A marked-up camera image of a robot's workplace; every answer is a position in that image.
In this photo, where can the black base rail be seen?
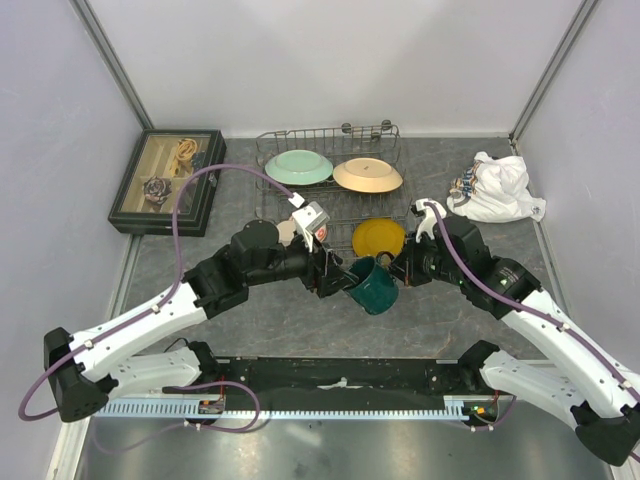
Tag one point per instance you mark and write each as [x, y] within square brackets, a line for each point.
[257, 377]

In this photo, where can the red patterned small bowl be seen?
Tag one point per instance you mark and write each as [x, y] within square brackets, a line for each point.
[320, 233]

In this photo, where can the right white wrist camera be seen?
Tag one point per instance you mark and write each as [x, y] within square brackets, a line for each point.
[427, 209]

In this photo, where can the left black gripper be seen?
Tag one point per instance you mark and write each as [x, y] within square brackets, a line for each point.
[319, 258]

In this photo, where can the beige paper cup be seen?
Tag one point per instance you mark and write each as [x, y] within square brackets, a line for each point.
[286, 231]

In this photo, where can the grey slotted cable duct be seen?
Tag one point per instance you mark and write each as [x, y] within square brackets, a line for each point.
[297, 405]

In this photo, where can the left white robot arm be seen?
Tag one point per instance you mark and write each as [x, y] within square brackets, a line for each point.
[92, 367]

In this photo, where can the grey wire dish rack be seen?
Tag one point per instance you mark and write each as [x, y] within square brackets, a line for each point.
[346, 209]

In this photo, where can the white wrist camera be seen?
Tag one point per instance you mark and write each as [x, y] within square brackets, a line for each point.
[427, 209]
[307, 216]

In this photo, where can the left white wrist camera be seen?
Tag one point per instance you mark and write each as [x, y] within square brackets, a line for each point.
[307, 216]

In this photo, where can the dark green mug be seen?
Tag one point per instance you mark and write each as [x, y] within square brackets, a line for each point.
[375, 290]

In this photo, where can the mint green plate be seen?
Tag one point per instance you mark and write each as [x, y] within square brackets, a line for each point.
[299, 168]

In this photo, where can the black glass-lid jewelry box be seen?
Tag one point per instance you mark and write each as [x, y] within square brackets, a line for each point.
[157, 183]

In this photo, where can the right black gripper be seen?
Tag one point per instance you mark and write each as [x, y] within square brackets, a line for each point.
[409, 254]

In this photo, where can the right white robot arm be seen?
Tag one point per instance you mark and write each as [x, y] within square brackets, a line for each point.
[595, 394]

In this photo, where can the beige bird plate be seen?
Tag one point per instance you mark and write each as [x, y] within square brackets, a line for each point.
[367, 175]

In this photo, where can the yellow patterned plate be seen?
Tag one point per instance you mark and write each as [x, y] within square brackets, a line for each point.
[378, 235]

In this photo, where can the crumpled white printed cloth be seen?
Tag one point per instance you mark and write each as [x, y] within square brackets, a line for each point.
[495, 190]

